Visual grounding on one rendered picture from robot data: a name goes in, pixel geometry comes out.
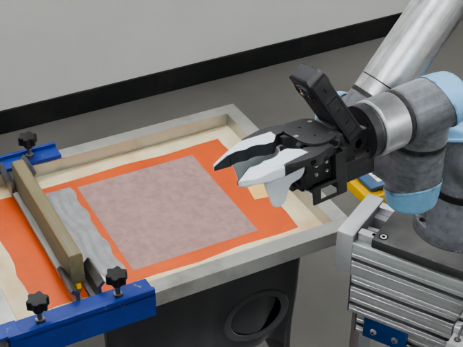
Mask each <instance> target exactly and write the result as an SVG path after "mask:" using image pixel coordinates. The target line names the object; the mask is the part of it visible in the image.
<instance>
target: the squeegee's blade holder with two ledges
mask: <svg viewBox="0 0 463 347"><path fill-rule="evenodd" d="M13 197H14V199H15V200H16V202H17V204H18V206H19V208H20V210H21V211H22V213H23V215H24V216H25V218H26V220H27V221H28V223H29V225H30V227H31V228H32V230H33V232H34V234H35V235H36V237H37V239H38V241H39V242H40V244H41V246H42V247H43V250H44V251H45V253H46V254H47V256H48V258H49V259H50V261H51V263H52V265H53V267H54V268H55V270H56V272H57V273H58V275H59V277H60V278H61V279H62V277H61V276H60V274H59V272H58V271H57V268H58V266H60V267H62V266H61V264H60V262H59V260H58V259H57V257H56V255H55V254H54V251H53V250H52V248H51V247H50V245H49V244H48V241H47V240H46V238H45V236H44V235H43V233H42V232H41V230H40V228H39V226H38V224H37V223H36V221H35V220H34V218H33V216H32V214H31V213H30V211H29V209H28V208H27V206H26V204H25V202H24V201H23V199H22V197H21V196H20V194H19V192H16V193H13Z"/></svg>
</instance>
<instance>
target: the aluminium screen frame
mask: <svg viewBox="0 0 463 347"><path fill-rule="evenodd" d="M225 125H227V126H228V127H229V128H230V129H231V130H232V131H233V132H234V133H235V134H236V135H237V136H238V137H239V138H240V139H241V140H242V139H243V138H245V137H247V136H248V135H250V134H252V133H254V132H256V131H258V130H259V128H257V126H255V124H253V123H252V122H251V121H250V120H249V119H248V117H246V115H244V114H243V113H242V112H241V111H240V110H239V109H238V108H237V107H236V106H235V105H234V104H230V105H226V106H222V107H217V108H215V109H210V110H207V111H204V112H199V113H196V114H192V115H189V116H184V117H181V118H176V119H174V120H169V121H165V122H163V123H158V124H155V125H150V126H147V127H143V128H140V129H135V130H132V131H129V132H124V133H122V134H117V135H113V136H109V137H106V138H102V139H98V140H93V141H91V142H88V143H83V144H80V145H75V146H72V147H68V148H65V149H60V150H59V152H60V154H61V158H58V159H55V160H51V161H47V162H43V163H40V164H37V165H33V167H34V170H35V171H36V172H37V174H36V175H35V178H36V177H39V176H44V175H47V174H51V173H54V172H57V171H62V170H64V169H69V168H72V167H76V166H79V165H84V164H87V163H90V162H94V161H98V160H102V159H104V158H109V157H112V156H117V155H119V154H124V153H127V152H130V151H134V150H137V149H142V148H145V147H149V146H152V145H157V144H159V143H164V142H167V141H170V140H174V139H177V138H182V137H185V136H189V135H192V134H197V133H200V132H204V131H207V130H210V129H214V128H217V127H222V126H225ZM291 192H292V193H293V194H294V195H295V196H296V197H297V198H298V199H299V200H300V201H301V202H302V203H303V204H304V205H305V206H306V208H308V210H310V212H312V213H313V214H314V215H315V216H316V217H317V219H319V221H321V223H323V224H321V225H319V226H316V227H313V228H310V229H307V230H304V231H301V232H298V233H295V234H292V235H288V236H286V237H283V238H280V239H277V240H274V241H271V242H267V243H264V244H261V245H258V246H255V247H252V248H250V249H246V250H244V251H240V252H237V253H234V254H231V255H228V256H225V257H222V258H219V259H217V260H213V261H211V262H207V263H204V264H201V265H198V266H195V267H192V268H190V269H185V270H183V271H179V272H177V273H173V274H171V275H167V276H165V277H161V278H158V279H156V280H152V281H150V282H149V284H150V286H151V287H154V288H155V293H156V306H160V305H162V304H165V303H168V302H171V301H174V300H176V299H180V298H182V297H186V296H188V295H191V294H194V293H197V292H200V291H204V290H206V289H209V288H212V287H215V286H218V285H220V284H224V283H226V282H230V281H232V280H236V279H238V278H241V277H244V276H246V275H250V274H252V273H256V272H259V271H262V270H265V269H268V268H271V267H273V266H276V265H279V264H282V263H285V262H288V261H291V260H294V259H297V258H299V257H302V256H305V255H309V254H311V253H315V252H317V251H321V250H323V249H326V248H329V247H331V246H335V245H336V240H337V230H338V229H339V228H340V227H341V226H342V224H343V223H344V222H345V220H346V219H347V218H348V217H347V216H346V215H345V214H344V213H343V212H342V211H341V210H340V209H339V208H338V207H337V206H336V205H335V204H334V203H333V202H332V201H331V200H330V199H329V200H326V201H324V202H321V203H320V204H317V205H315V206H314V205H313V198H312V193H310V192H308V191H303V192H301V191H300V190H298V189H297V190H295V191H291ZM13 320H15V321H17V319H16V317H15V315H14V313H13V311H12V309H11V307H10V305H9V303H8V301H7V299H6V297H5V295H4V293H3V291H2V289H1V287H0V324H4V323H7V322H11V321H13Z"/></svg>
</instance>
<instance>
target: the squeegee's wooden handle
mask: <svg viewBox="0 0 463 347"><path fill-rule="evenodd" d="M11 165H12V174H13V178H14V187H15V189H16V191H17V192H19V194H20V196H21V197H22V199H23V201H24V202H25V204H26V206H27V208H28V209H29V211H30V213H31V214H32V216H33V218H34V220H35V221H36V223H37V224H38V226H39V228H40V230H41V232H42V233H43V235H44V236H45V238H46V240H47V241H48V244H49V245H50V247H51V248H52V250H53V251H54V254H55V255H56V257H57V259H58V260H59V262H60V264H61V266H62V267H63V268H64V269H65V270H66V272H67V273H68V275H69V276H70V279H71V280H72V282H73V284H78V283H80V282H84V281H85V272H84V265H83V254H82V253H81V252H80V250H79V248H78V246H77V245H76V243H75V242H74V240H73V239H72V237H71V235H70V234H69V232H68V230H67V229H66V227H65V226H64V224H63V223H62V221H61V219H60V217H59V216H58V215H57V213H56V211H55V210H54V208H53V206H52V205H51V204H50V201H49V200H48V199H47V197H46V195H45V194H44V192H43V190H42V189H41V187H40V186H39V184H38V182H37V181H36V179H35V178H34V176H33V175H32V173H31V171H30V170H29V168H28V166H27V165H26V163H25V162H24V160H16V161H14V162H12V164H11Z"/></svg>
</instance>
